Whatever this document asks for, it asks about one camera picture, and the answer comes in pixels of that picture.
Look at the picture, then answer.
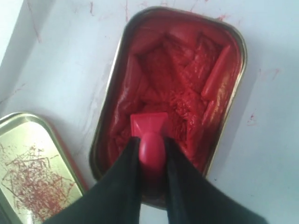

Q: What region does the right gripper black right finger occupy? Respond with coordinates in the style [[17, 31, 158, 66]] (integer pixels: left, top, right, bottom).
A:
[[164, 137, 266, 224]]

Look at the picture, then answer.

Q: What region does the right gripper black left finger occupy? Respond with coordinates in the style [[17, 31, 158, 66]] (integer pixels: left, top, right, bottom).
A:
[[45, 137, 142, 224]]

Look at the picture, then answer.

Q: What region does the red stamp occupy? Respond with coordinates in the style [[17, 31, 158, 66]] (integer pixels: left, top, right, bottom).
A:
[[130, 112, 170, 182]]

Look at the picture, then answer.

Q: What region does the red ink pad tin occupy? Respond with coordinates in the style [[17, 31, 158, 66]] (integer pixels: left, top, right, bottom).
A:
[[90, 6, 248, 208]]

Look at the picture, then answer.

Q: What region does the gold tin lid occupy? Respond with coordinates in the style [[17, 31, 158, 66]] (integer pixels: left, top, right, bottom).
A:
[[0, 112, 87, 224]]

